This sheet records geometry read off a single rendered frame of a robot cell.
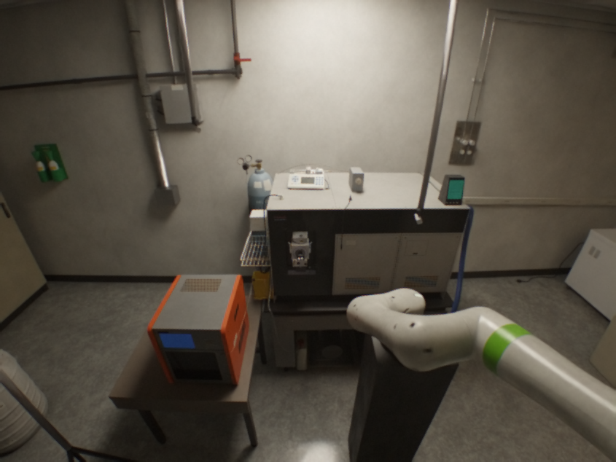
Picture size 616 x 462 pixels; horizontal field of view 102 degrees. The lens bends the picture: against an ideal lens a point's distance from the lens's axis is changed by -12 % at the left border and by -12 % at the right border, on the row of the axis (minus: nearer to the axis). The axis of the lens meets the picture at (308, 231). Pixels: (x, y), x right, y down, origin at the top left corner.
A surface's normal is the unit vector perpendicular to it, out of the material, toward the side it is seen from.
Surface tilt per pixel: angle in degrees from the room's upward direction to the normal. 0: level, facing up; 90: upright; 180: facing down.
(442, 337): 31
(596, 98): 90
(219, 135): 90
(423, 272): 90
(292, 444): 0
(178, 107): 90
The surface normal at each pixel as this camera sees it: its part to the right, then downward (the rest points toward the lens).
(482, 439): 0.00, -0.88
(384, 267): 0.02, 0.48
